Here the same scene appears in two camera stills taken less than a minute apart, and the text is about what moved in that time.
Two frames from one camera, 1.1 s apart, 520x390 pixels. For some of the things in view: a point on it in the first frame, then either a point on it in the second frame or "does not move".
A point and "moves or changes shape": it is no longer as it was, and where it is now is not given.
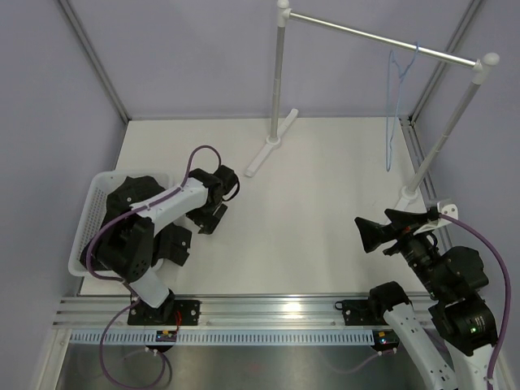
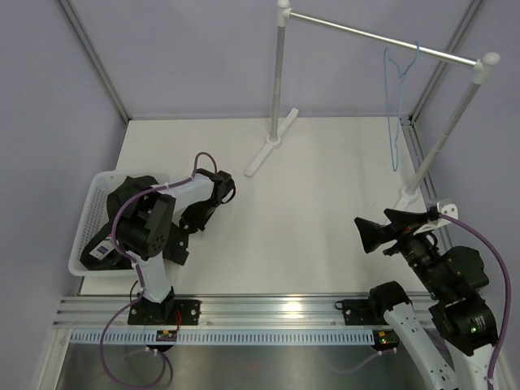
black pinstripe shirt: (171, 244) moves or changes shape
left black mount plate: (172, 313) does not move
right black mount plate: (357, 313) does not move
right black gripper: (373, 234) does not move
